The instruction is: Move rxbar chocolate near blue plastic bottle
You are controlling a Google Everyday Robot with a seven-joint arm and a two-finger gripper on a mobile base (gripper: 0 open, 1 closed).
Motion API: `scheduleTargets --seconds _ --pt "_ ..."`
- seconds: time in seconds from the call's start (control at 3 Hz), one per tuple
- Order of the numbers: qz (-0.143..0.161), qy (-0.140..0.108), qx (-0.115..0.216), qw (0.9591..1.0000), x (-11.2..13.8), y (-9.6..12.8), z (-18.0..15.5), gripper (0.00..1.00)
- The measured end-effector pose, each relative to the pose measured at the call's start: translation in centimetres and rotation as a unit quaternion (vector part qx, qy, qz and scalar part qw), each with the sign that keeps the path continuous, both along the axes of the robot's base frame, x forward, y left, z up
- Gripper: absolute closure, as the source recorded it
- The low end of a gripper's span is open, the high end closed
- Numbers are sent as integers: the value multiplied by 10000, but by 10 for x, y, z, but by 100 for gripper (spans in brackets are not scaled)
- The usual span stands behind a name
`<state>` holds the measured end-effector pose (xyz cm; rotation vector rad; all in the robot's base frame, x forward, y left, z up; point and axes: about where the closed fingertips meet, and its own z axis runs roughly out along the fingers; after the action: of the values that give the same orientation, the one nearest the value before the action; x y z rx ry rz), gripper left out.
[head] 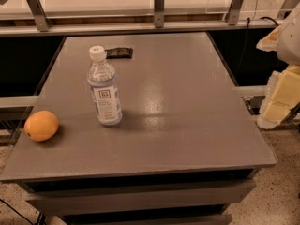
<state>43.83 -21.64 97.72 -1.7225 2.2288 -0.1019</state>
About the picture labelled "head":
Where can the clear plastic water bottle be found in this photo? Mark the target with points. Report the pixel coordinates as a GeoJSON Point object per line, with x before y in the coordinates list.
{"type": "Point", "coordinates": [102, 82]}

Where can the orange fruit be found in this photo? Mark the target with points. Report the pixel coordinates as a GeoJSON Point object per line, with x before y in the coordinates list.
{"type": "Point", "coordinates": [41, 126]}

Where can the metal bracket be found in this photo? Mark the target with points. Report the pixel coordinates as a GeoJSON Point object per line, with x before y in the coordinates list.
{"type": "Point", "coordinates": [232, 16]}
{"type": "Point", "coordinates": [158, 13]}
{"type": "Point", "coordinates": [39, 16]}

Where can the grey drawer cabinet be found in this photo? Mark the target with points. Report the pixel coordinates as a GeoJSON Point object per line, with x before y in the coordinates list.
{"type": "Point", "coordinates": [186, 198]}

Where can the dark chocolate rxbar wrapper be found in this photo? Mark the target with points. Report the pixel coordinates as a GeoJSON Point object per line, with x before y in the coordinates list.
{"type": "Point", "coordinates": [119, 52]}

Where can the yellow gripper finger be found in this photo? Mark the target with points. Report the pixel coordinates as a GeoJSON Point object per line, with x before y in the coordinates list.
{"type": "Point", "coordinates": [270, 42]}
{"type": "Point", "coordinates": [282, 94]}

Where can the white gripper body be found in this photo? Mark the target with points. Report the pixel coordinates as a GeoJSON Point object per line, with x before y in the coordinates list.
{"type": "Point", "coordinates": [291, 42]}

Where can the middle metal bracket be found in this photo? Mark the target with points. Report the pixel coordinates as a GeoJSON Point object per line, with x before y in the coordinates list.
{"type": "Point", "coordinates": [158, 13]}

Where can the left metal bracket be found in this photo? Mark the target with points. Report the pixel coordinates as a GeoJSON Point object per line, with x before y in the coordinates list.
{"type": "Point", "coordinates": [39, 16]}

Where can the metal rail behind table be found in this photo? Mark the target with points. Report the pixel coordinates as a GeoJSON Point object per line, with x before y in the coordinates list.
{"type": "Point", "coordinates": [26, 25]}

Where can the right metal bracket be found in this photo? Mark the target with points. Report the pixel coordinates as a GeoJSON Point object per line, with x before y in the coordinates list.
{"type": "Point", "coordinates": [232, 16]}

